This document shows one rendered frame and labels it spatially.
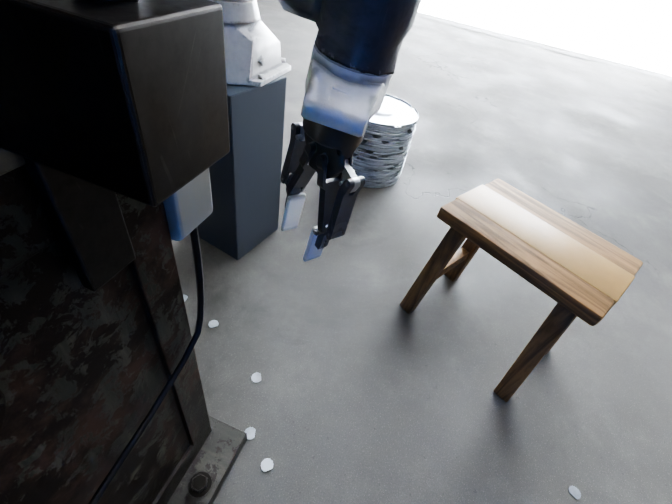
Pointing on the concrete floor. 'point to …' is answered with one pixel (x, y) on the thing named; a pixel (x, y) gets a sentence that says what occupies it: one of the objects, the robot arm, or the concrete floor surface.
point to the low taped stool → (530, 263)
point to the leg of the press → (98, 368)
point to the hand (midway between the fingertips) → (303, 229)
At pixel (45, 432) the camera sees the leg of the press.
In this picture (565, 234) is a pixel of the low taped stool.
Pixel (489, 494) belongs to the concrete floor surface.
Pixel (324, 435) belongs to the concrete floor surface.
